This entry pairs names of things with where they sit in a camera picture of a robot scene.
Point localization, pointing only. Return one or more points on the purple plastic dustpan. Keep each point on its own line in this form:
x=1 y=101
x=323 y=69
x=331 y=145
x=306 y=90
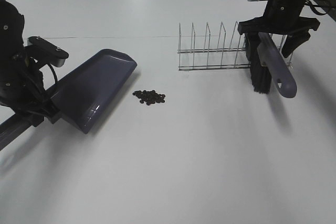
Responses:
x=79 y=98

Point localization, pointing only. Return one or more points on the chrome wire dish rack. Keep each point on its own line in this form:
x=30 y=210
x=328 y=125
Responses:
x=212 y=51

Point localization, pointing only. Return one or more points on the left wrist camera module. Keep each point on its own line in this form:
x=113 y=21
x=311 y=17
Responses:
x=46 y=52

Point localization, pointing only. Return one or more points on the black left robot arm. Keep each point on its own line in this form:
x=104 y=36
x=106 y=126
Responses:
x=12 y=26

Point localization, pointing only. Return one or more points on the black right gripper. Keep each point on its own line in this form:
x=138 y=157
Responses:
x=283 y=18

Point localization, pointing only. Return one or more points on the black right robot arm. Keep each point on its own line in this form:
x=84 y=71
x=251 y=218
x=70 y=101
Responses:
x=281 y=17

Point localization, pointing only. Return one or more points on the pile of coffee beans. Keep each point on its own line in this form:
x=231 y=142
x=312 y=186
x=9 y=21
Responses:
x=149 y=97

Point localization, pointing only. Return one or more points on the purple hand brush black bristles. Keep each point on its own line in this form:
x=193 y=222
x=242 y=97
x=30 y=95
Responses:
x=267 y=65

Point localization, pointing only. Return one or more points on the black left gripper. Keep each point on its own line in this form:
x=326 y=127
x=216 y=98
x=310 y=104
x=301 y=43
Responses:
x=22 y=86

